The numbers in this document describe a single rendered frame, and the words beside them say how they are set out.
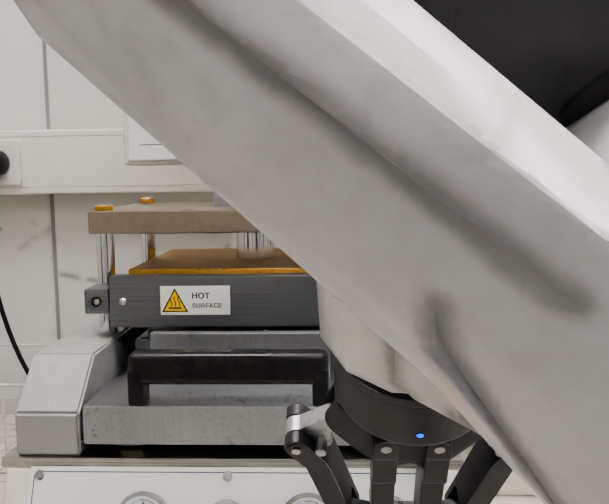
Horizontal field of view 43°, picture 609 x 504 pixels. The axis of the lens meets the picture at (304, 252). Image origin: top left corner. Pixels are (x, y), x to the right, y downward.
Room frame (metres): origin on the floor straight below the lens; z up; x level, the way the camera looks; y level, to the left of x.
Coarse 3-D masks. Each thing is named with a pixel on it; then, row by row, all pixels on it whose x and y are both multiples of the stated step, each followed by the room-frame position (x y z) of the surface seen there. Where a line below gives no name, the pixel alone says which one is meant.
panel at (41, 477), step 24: (48, 480) 0.55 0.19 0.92; (72, 480) 0.55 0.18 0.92; (96, 480) 0.55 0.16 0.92; (120, 480) 0.55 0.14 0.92; (144, 480) 0.55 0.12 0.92; (168, 480) 0.55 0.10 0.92; (192, 480) 0.55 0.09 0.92; (216, 480) 0.55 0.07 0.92; (240, 480) 0.54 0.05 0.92; (264, 480) 0.54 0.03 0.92; (288, 480) 0.54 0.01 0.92; (312, 480) 0.54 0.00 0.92; (360, 480) 0.54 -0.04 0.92; (408, 480) 0.54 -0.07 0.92
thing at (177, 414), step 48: (192, 336) 0.62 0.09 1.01; (240, 336) 0.62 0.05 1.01; (288, 336) 0.62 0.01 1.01; (192, 384) 0.61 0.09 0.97; (240, 384) 0.61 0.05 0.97; (288, 384) 0.61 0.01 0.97; (96, 432) 0.56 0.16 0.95; (144, 432) 0.56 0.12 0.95; (192, 432) 0.55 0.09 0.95; (240, 432) 0.55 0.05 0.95
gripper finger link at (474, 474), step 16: (480, 448) 0.39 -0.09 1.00; (464, 464) 0.41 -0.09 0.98; (480, 464) 0.39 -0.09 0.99; (496, 464) 0.37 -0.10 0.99; (464, 480) 0.41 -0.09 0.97; (480, 480) 0.38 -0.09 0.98; (496, 480) 0.38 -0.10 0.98; (448, 496) 0.43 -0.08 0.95; (464, 496) 0.40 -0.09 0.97; (480, 496) 0.39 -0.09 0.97
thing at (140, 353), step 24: (144, 360) 0.56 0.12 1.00; (168, 360) 0.56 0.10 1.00; (192, 360) 0.55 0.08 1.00; (216, 360) 0.55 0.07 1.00; (240, 360) 0.55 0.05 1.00; (264, 360) 0.55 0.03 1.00; (288, 360) 0.55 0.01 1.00; (312, 360) 0.55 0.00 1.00; (144, 384) 0.56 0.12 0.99; (312, 384) 0.55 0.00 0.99
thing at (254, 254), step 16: (240, 240) 0.74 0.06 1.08; (256, 240) 0.73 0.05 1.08; (160, 256) 0.76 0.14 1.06; (176, 256) 0.76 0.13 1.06; (192, 256) 0.76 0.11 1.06; (208, 256) 0.76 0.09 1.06; (224, 256) 0.75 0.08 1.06; (240, 256) 0.74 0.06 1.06; (256, 256) 0.73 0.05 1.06; (272, 256) 0.74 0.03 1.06; (288, 256) 0.75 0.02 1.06; (144, 272) 0.67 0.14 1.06; (160, 272) 0.67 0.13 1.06; (176, 272) 0.67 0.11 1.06; (192, 272) 0.66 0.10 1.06; (208, 272) 0.66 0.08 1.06; (224, 272) 0.66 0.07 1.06; (240, 272) 0.66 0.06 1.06; (256, 272) 0.66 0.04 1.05; (272, 272) 0.66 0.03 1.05; (288, 272) 0.66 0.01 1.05; (304, 272) 0.66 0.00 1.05
